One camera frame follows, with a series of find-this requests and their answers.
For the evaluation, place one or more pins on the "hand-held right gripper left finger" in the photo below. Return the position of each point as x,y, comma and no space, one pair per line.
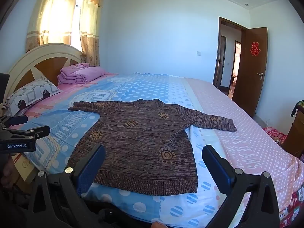
91,168

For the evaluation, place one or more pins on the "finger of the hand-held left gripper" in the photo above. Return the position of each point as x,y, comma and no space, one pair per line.
35,131
14,120

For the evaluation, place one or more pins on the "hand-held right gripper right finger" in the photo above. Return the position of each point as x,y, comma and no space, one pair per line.
219,169

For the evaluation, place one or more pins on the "brown knitted sweater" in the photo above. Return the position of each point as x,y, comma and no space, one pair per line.
142,147

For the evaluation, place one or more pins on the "cardboard box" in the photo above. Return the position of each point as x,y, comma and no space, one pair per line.
23,166

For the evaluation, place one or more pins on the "grey patterned pillow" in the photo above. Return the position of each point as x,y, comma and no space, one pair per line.
33,92

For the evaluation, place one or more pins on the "black object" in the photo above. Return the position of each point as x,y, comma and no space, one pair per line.
4,87

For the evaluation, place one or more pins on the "red printed cloth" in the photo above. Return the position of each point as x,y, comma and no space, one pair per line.
275,135

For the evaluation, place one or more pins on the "folded pink quilt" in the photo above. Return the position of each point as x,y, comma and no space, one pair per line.
80,74

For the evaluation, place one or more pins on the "cream and wood headboard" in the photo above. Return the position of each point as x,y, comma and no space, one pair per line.
47,52

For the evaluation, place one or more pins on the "red printed blanket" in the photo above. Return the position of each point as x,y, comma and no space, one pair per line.
293,209

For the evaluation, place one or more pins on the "wooden cabinet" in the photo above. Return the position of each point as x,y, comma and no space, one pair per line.
295,133

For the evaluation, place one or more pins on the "brown wooden door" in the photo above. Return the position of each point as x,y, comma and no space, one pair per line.
247,80

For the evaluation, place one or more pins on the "dark cloth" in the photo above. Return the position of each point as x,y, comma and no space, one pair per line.
296,106

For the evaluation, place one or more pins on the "printed dotted bed sheet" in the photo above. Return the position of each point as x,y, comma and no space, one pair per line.
154,87

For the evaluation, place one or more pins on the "beige patterned curtain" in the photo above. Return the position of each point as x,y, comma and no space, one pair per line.
92,28

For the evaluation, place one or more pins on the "red paper door decoration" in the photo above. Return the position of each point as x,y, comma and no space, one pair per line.
255,49

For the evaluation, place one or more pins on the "dark wooden door frame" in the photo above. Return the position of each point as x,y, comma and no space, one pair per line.
217,64

